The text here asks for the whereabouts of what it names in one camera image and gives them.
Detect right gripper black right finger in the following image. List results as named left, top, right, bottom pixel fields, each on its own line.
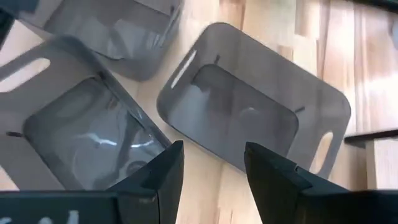
left=244, top=142, right=348, bottom=224

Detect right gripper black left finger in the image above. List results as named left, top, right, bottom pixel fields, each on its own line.
left=107, top=139, right=185, bottom=224

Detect translucent grey plastic basket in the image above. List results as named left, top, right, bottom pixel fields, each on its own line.
left=18, top=0, right=185, bottom=82
left=0, top=35, right=172, bottom=192
left=156, top=21, right=352, bottom=180

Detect light wooden shelf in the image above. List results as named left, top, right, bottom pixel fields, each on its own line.
left=343, top=128, right=398, bottom=191

